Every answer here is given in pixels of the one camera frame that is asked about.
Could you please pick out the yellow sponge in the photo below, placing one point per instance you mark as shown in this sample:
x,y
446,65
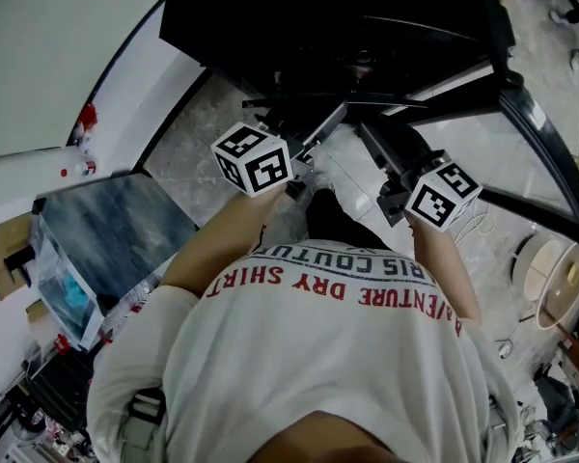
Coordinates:
x,y
574,274

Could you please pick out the red drink can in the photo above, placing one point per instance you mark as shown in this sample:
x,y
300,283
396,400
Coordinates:
x,y
363,68

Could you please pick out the person's right forearm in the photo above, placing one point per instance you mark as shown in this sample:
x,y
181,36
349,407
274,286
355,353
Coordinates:
x,y
439,268

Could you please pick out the black cabinet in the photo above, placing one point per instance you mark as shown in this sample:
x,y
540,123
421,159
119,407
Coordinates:
x,y
318,17

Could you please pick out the white round side table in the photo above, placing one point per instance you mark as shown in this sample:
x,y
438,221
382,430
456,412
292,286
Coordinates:
x,y
523,263

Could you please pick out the person's white shoe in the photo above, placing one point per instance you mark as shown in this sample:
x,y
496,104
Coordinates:
x,y
322,181

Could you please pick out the red plastic object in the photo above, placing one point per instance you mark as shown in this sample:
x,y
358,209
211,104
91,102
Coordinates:
x,y
88,116

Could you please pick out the person in white clothing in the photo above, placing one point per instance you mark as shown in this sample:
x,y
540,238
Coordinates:
x,y
318,355

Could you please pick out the brown cardboard sheet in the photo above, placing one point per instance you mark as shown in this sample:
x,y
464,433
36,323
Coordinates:
x,y
7,239

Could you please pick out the black bracket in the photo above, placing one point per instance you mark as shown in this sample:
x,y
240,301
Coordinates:
x,y
17,261

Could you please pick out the clear plastic storage bin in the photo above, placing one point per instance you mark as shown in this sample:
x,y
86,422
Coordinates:
x,y
116,229

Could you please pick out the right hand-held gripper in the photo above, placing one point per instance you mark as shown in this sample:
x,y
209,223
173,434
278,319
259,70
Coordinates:
x,y
439,200

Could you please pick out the teal plastic bag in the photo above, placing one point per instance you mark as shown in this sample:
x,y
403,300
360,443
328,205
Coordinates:
x,y
74,292

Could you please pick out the small cardboard piece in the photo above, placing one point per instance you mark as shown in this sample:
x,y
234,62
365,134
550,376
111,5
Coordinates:
x,y
37,314

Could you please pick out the black equipment case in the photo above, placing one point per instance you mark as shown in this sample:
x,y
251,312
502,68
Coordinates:
x,y
58,389

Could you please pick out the person's left forearm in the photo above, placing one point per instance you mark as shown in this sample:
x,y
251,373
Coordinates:
x,y
212,249

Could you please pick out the small white red can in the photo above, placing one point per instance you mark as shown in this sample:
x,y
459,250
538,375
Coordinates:
x,y
89,168

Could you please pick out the person's black trouser leg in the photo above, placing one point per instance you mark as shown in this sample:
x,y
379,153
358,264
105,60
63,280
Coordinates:
x,y
338,225

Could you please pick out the person's head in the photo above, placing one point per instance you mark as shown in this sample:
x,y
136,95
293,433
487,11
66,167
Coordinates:
x,y
328,442

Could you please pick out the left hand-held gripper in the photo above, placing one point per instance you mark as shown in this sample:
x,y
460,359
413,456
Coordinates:
x,y
265,167

